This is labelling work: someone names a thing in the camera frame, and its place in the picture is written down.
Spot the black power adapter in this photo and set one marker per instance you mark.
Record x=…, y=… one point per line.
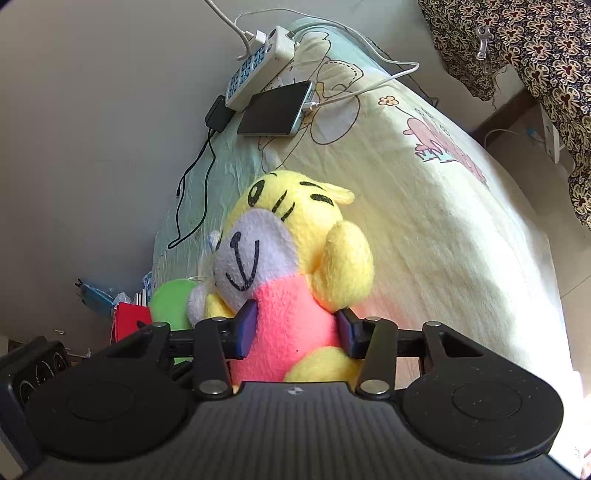
x=218, y=114

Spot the metal clip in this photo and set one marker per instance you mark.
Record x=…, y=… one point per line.
x=483, y=41

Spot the white power strip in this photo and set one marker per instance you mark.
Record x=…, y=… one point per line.
x=258, y=64

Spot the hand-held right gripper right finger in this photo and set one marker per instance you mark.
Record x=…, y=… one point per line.
x=351, y=332

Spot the red cardboard box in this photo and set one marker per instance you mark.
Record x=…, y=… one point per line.
x=129, y=323

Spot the floral patterned cloth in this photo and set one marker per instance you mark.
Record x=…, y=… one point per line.
x=531, y=46

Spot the yellow and pink plush toy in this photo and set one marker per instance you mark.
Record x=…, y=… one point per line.
x=295, y=240

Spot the black smartphone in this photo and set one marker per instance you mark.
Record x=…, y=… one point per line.
x=274, y=110

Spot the green plush toy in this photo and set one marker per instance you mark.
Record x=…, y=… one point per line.
x=171, y=300

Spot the white plastic fixture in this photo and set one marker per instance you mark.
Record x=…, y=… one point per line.
x=549, y=134

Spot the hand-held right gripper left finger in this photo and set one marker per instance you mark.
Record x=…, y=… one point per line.
x=244, y=330

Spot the blue plastic bag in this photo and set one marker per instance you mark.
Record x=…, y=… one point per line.
x=97, y=297

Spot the printed bed sheet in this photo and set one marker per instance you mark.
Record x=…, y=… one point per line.
x=438, y=230

